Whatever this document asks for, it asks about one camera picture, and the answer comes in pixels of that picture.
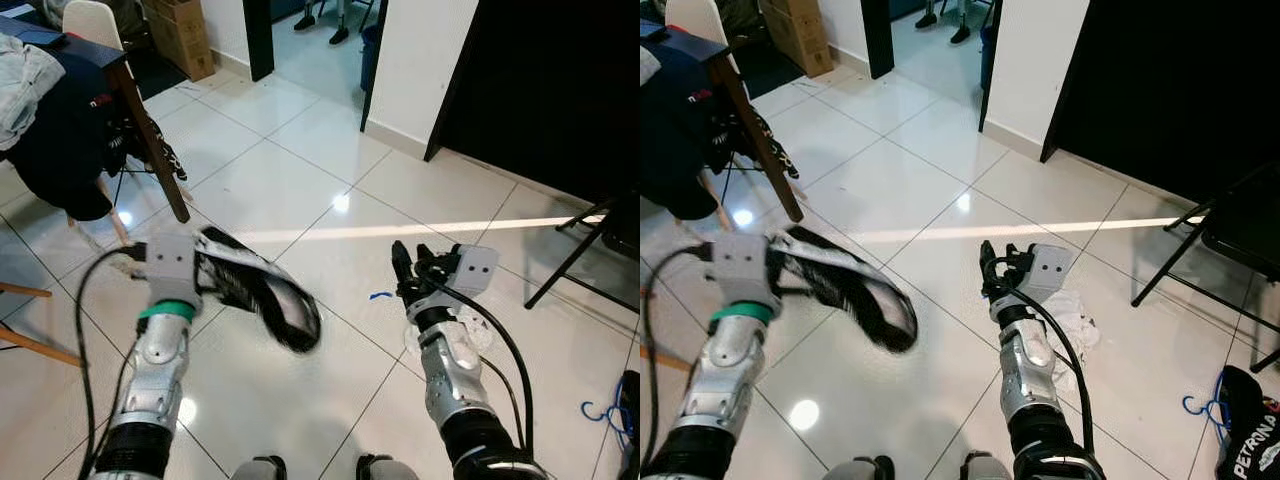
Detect black garment white HELLO waistband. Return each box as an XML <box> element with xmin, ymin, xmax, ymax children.
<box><xmin>190</xmin><ymin>225</ymin><xmax>324</xmax><ymax>354</ymax></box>
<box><xmin>765</xmin><ymin>225</ymin><xmax>920</xmax><ymax>354</ymax></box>

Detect blue plastic hanger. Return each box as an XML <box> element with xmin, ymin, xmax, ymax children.
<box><xmin>581</xmin><ymin>398</ymin><xmax>633</xmax><ymax>453</ymax></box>
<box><xmin>1183</xmin><ymin>375</ymin><xmax>1233</xmax><ymax>441</ymax></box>

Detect white cloth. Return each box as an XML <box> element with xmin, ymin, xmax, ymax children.
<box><xmin>403</xmin><ymin>303</ymin><xmax>498</xmax><ymax>359</ymax></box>
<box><xmin>1045</xmin><ymin>288</ymin><xmax>1103</xmax><ymax>393</ymax></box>

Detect robot right leg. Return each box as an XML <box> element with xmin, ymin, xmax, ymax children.
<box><xmin>355</xmin><ymin>453</ymin><xmax>421</xmax><ymax>480</ymax></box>
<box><xmin>960</xmin><ymin>450</ymin><xmax>1013</xmax><ymax>480</ymax></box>

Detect robot leg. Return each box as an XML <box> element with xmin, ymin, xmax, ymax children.
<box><xmin>822</xmin><ymin>455</ymin><xmax>896</xmax><ymax>480</ymax></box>
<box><xmin>960</xmin><ymin>450</ymin><xmax>1013</xmax><ymax>480</ymax></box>
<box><xmin>355</xmin><ymin>453</ymin><xmax>421</xmax><ymax>480</ymax></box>
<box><xmin>232</xmin><ymin>455</ymin><xmax>289</xmax><ymax>480</ymax></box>

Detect black folding chair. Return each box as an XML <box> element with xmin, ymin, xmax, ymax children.
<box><xmin>1130</xmin><ymin>165</ymin><xmax>1280</xmax><ymax>376</ymax></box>
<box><xmin>525</xmin><ymin>195</ymin><xmax>641</xmax><ymax>311</ymax></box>

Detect robot left leg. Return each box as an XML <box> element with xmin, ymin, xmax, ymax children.
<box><xmin>232</xmin><ymin>455</ymin><xmax>289</xmax><ymax>480</ymax></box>
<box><xmin>822</xmin><ymin>455</ymin><xmax>896</xmax><ymax>480</ymax></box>

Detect black Petronas bag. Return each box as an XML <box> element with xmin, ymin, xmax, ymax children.
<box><xmin>617</xmin><ymin>368</ymin><xmax>641</xmax><ymax>480</ymax></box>
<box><xmin>1214</xmin><ymin>364</ymin><xmax>1280</xmax><ymax>480</ymax></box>

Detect person's legs dark shoes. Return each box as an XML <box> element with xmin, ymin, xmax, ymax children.
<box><xmin>912</xmin><ymin>0</ymin><xmax>989</xmax><ymax>46</ymax></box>
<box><xmin>293</xmin><ymin>0</ymin><xmax>383</xmax><ymax>47</ymax></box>

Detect dark wooden table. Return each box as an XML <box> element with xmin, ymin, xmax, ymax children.
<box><xmin>0</xmin><ymin>12</ymin><xmax>193</xmax><ymax>224</ymax></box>
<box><xmin>640</xmin><ymin>20</ymin><xmax>806</xmax><ymax>223</ymax></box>

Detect navy garment red print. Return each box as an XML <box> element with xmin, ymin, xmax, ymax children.
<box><xmin>0</xmin><ymin>40</ymin><xmax>136</xmax><ymax>223</ymax></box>
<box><xmin>640</xmin><ymin>40</ymin><xmax>746</xmax><ymax>221</ymax></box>

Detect brown cardboard box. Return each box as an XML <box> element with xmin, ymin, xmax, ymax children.
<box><xmin>143</xmin><ymin>0</ymin><xmax>217</xmax><ymax>83</ymax></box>
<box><xmin>760</xmin><ymin>0</ymin><xmax>834</xmax><ymax>79</ymax></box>

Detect cream plastic chair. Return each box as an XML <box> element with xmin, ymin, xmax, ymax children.
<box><xmin>60</xmin><ymin>0</ymin><xmax>127</xmax><ymax>53</ymax></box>
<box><xmin>665</xmin><ymin>0</ymin><xmax>739</xmax><ymax>56</ymax></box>

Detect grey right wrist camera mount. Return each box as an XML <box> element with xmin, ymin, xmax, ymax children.
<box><xmin>440</xmin><ymin>244</ymin><xmax>500</xmax><ymax>299</ymax></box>
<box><xmin>1020</xmin><ymin>243</ymin><xmax>1075</xmax><ymax>301</ymax></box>

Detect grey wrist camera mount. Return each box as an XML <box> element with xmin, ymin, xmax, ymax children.
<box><xmin>440</xmin><ymin>244</ymin><xmax>500</xmax><ymax>299</ymax></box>
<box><xmin>1020</xmin><ymin>243</ymin><xmax>1075</xmax><ymax>301</ymax></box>
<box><xmin>711</xmin><ymin>232</ymin><xmax>778</xmax><ymax>313</ymax></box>
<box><xmin>143</xmin><ymin>232</ymin><xmax>203</xmax><ymax>313</ymax></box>

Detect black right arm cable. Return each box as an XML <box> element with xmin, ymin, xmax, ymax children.
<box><xmin>430</xmin><ymin>275</ymin><xmax>537</xmax><ymax>456</ymax></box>
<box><xmin>985</xmin><ymin>255</ymin><xmax>1097</xmax><ymax>456</ymax></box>

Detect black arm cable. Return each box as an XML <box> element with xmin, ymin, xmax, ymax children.
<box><xmin>640</xmin><ymin>244</ymin><xmax>716</xmax><ymax>471</ymax></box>
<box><xmin>430</xmin><ymin>275</ymin><xmax>537</xmax><ymax>456</ymax></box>
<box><xmin>985</xmin><ymin>255</ymin><xmax>1097</xmax><ymax>456</ymax></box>
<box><xmin>74</xmin><ymin>244</ymin><xmax>151</xmax><ymax>480</ymax></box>

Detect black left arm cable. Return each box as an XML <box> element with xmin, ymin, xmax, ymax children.
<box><xmin>74</xmin><ymin>244</ymin><xmax>151</xmax><ymax>480</ymax></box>
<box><xmin>640</xmin><ymin>244</ymin><xmax>716</xmax><ymax>471</ymax></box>

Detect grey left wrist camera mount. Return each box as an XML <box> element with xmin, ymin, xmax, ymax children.
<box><xmin>711</xmin><ymin>232</ymin><xmax>778</xmax><ymax>313</ymax></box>
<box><xmin>143</xmin><ymin>232</ymin><xmax>203</xmax><ymax>313</ymax></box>

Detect light wooden chair frame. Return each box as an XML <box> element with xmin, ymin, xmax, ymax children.
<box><xmin>640</xmin><ymin>345</ymin><xmax>693</xmax><ymax>373</ymax></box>
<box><xmin>0</xmin><ymin>280</ymin><xmax>83</xmax><ymax>368</ymax></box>

